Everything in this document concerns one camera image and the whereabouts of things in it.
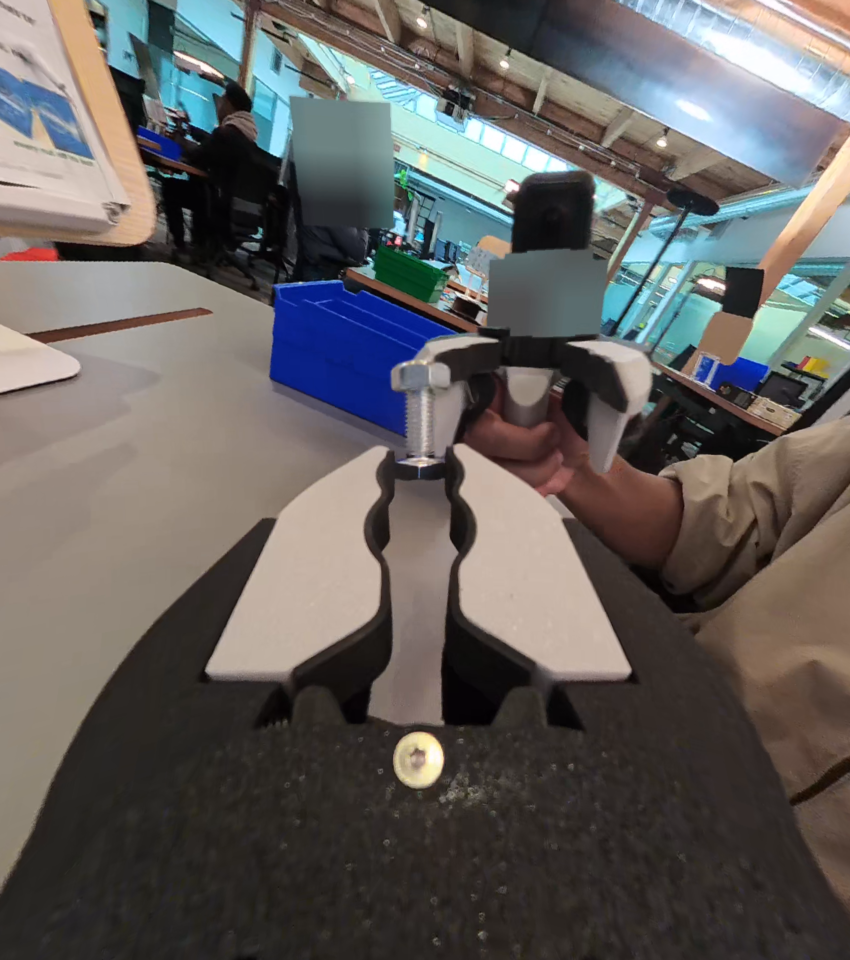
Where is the cardboard sign with black tag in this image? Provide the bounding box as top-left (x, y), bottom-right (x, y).
top-left (708, 266), bottom-right (767, 367)

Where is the blue storage bin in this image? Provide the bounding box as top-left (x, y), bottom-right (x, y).
top-left (269, 279), bottom-right (465, 438)
top-left (136, 126), bottom-right (187, 160)
top-left (695, 352), bottom-right (771, 393)

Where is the black round-top stand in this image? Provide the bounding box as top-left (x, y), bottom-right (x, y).
top-left (614, 187), bottom-right (720, 339)

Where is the silver air duct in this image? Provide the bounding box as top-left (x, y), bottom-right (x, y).
top-left (612, 0), bottom-right (850, 132)
top-left (650, 161), bottom-right (850, 235)

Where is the black monitor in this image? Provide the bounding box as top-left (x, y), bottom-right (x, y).
top-left (758, 371), bottom-right (810, 408)

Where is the wood-edged table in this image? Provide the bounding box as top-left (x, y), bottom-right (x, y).
top-left (346, 266), bottom-right (487, 333)
top-left (650, 360), bottom-right (801, 438)

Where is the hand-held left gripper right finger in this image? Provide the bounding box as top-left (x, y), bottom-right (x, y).
top-left (441, 442), bottom-right (633, 725)

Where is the instruction board on white stand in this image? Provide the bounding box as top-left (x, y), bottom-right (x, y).
top-left (0, 0), bottom-right (158, 408)

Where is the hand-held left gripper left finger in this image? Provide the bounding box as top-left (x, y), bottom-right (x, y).
top-left (203, 444), bottom-right (397, 725)

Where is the green storage bin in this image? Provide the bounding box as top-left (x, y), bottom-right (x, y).
top-left (372, 246), bottom-right (450, 303)

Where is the person's right hand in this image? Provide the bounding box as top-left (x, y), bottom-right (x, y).
top-left (462, 375), bottom-right (621, 498)

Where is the ceiling projector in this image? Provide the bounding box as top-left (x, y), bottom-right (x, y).
top-left (438, 84), bottom-right (482, 123)

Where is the wooden pillar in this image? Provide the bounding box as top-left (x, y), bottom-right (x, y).
top-left (758, 127), bottom-right (850, 288)

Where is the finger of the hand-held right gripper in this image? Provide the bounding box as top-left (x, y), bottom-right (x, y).
top-left (563, 337), bottom-right (654, 476)
top-left (413, 333), bottom-right (506, 451)

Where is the steel hex bolt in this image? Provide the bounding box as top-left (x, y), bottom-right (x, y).
top-left (391, 360), bottom-right (453, 460)

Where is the black ceiling panel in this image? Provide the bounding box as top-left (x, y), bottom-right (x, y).
top-left (425, 0), bottom-right (850, 189)

